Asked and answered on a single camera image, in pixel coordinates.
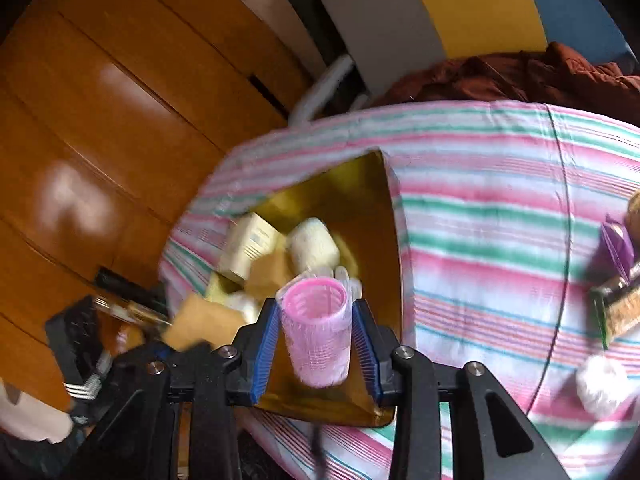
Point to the orange wooden wardrobe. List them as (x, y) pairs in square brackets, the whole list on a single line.
[(113, 113)]

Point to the white tissue block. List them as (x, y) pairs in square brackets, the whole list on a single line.
[(243, 303)]

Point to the pink plastic hair roller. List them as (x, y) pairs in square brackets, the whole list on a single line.
[(316, 317)]

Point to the purple snack packet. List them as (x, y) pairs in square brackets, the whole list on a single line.
[(617, 246)]

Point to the grey yellow blue headboard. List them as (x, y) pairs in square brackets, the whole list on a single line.
[(389, 39)]

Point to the white wrapped soft item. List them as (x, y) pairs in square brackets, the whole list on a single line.
[(602, 385)]

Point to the white bed side rail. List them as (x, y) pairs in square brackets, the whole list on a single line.
[(321, 92)]

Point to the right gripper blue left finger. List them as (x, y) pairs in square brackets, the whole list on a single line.
[(262, 347)]

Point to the cream rolled sock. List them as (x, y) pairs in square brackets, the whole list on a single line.
[(311, 246)]

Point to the gold rectangular tin box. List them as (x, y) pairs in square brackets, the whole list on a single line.
[(354, 201)]

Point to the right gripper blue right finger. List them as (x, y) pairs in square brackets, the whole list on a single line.
[(369, 346)]

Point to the clear cracker pack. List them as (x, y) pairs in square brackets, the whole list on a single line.
[(616, 303)]

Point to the cream cardboard box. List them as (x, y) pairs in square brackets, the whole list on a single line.
[(250, 238)]

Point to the striped pink green bedsheet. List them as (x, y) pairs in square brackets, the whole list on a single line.
[(499, 208)]

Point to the dark red blanket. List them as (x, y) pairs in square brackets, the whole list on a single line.
[(558, 75)]

